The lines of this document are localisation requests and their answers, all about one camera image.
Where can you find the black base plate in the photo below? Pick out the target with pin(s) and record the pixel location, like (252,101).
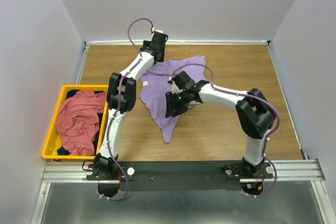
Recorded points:
(179,176)

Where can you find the red t shirt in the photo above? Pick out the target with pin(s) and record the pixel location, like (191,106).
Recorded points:
(78,121)

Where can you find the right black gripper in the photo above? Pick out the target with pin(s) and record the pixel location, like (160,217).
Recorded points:
(171,104)

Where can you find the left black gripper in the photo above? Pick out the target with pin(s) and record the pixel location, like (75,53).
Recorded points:
(159,38)

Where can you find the yellow plastic bin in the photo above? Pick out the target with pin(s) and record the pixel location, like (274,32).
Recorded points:
(78,124)

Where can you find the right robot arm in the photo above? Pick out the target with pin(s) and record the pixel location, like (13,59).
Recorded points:
(257,117)

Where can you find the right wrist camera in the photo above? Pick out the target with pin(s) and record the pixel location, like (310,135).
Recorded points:
(175,88)

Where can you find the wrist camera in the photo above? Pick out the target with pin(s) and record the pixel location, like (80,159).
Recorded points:
(154,30)
(175,88)

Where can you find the aluminium frame rail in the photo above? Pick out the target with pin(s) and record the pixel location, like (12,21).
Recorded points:
(183,192)

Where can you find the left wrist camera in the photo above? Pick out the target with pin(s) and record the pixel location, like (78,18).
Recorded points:
(154,30)

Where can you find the purple t shirt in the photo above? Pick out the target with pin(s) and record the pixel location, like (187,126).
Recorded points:
(155,86)

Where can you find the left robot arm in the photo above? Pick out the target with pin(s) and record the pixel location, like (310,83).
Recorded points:
(121,98)

